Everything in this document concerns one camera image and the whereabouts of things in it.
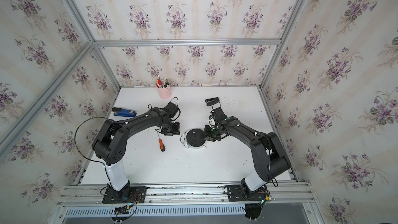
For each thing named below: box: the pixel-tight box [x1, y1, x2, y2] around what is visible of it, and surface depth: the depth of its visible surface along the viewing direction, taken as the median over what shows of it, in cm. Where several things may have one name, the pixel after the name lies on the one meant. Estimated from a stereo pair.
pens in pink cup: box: [155, 78, 170, 89], surface depth 110 cm
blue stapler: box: [111, 107, 137, 118], surface depth 104 cm
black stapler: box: [204, 96, 220, 107], surface depth 110 cm
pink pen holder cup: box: [157, 86, 173, 100], surface depth 114 cm
